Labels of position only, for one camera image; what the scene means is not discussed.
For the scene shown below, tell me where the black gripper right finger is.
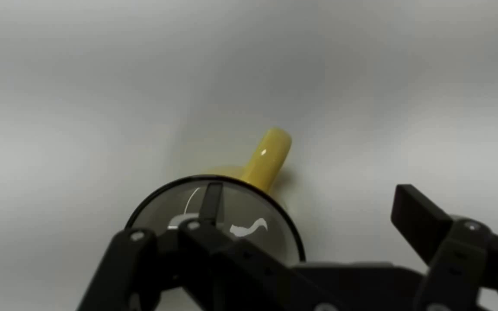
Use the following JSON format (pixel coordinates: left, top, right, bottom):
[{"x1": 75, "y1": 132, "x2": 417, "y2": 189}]
[{"x1": 391, "y1": 184, "x2": 498, "y2": 311}]

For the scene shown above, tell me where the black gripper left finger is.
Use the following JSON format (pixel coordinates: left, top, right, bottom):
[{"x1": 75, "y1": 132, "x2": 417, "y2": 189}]
[{"x1": 77, "y1": 179, "x2": 343, "y2": 311}]

